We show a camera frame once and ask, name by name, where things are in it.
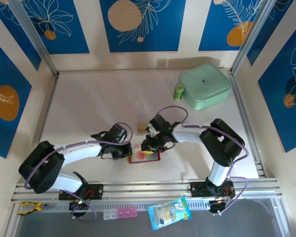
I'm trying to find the red card holder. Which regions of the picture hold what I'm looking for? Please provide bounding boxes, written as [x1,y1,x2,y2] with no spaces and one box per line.
[128,144,161,164]

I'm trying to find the white and red credit card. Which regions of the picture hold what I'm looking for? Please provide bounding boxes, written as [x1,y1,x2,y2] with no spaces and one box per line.
[134,145,147,160]

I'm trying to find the small green bottle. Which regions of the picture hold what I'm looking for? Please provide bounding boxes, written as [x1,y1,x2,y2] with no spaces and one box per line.
[173,83,185,101]

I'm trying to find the pink pill box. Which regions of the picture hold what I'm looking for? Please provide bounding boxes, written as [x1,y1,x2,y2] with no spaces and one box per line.
[117,207,138,219]

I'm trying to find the clear pill box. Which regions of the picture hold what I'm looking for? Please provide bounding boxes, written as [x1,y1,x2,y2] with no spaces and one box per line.
[103,210,118,220]

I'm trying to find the blue and white snack packet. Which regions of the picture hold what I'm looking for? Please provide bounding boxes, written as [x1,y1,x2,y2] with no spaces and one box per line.
[147,197,193,232]

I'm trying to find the black controller board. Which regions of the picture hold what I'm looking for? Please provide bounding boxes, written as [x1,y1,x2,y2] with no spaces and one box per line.
[69,199,91,219]
[208,199,232,217]

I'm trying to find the mint green zip case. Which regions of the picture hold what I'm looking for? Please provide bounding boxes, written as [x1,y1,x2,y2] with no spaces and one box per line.
[179,63,232,111]

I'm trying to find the grey metal panel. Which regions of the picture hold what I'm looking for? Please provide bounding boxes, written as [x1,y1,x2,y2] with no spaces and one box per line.
[14,198,283,237]

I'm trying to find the aluminium rail beam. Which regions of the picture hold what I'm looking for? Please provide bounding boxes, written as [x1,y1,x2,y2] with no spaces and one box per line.
[11,178,283,204]

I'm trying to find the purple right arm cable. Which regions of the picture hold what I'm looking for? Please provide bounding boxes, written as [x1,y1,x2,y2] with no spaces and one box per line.
[156,106,249,215]

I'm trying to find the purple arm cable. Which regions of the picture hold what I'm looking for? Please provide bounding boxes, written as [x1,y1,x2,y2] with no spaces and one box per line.
[156,106,249,215]
[24,122,134,222]

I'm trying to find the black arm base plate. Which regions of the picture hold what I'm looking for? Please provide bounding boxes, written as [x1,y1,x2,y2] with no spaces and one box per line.
[58,184,104,200]
[189,181,235,198]

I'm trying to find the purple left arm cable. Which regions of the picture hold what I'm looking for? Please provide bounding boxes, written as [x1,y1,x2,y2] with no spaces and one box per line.
[24,122,134,222]

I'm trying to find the slotted grey cable duct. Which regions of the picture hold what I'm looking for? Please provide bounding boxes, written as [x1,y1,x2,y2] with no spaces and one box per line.
[12,198,212,213]

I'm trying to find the aluminium side rail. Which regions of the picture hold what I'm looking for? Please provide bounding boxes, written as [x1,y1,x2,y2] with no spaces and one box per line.
[229,70,266,179]
[36,73,61,149]

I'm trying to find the yellow-handled pliers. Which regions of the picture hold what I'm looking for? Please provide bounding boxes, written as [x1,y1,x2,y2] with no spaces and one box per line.
[16,201,50,216]

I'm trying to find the aluminium corner post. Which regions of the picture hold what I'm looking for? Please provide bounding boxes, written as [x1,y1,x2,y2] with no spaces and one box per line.
[230,0,274,75]
[7,0,60,78]

